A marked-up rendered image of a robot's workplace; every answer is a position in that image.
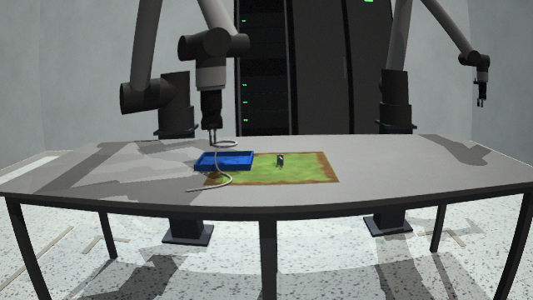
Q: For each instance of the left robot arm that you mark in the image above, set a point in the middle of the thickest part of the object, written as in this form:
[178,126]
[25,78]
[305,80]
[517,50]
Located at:
[394,83]

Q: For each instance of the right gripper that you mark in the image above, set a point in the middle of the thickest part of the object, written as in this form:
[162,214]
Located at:
[207,79]

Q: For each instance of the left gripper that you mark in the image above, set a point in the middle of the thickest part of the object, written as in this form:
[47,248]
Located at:
[482,78]

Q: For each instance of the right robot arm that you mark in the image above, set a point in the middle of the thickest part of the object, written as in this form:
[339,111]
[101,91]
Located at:
[210,48]

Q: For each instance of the blue tray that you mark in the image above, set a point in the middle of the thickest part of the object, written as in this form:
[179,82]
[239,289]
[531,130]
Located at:
[226,161]

